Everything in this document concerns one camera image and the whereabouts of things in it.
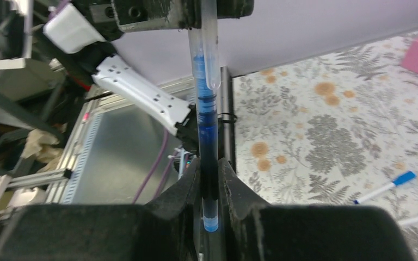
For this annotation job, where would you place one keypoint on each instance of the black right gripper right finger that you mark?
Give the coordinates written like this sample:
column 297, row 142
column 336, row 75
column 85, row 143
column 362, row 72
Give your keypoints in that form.
column 257, row 230

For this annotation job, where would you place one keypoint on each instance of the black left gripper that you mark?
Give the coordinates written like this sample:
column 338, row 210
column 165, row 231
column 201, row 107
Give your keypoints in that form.
column 114, row 18

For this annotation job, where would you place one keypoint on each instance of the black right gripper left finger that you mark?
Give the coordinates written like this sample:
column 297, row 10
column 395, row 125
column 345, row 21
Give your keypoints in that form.
column 166, row 228

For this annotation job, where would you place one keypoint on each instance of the blue gel pen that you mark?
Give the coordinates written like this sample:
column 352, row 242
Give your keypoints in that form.
column 207, row 133

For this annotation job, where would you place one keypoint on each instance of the white pen dark tip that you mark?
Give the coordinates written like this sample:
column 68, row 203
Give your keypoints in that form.
column 398, row 181

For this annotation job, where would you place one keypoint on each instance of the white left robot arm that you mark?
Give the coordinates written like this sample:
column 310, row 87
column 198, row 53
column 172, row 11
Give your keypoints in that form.
column 97, row 60

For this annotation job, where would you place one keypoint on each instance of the floral table mat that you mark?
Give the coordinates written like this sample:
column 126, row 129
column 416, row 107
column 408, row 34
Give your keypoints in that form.
column 331, row 128

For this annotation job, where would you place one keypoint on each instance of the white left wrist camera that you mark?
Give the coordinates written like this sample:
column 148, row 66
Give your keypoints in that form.
column 70, row 31

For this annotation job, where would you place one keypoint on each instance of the white cable duct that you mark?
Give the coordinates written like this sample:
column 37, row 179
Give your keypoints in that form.
column 82, row 158

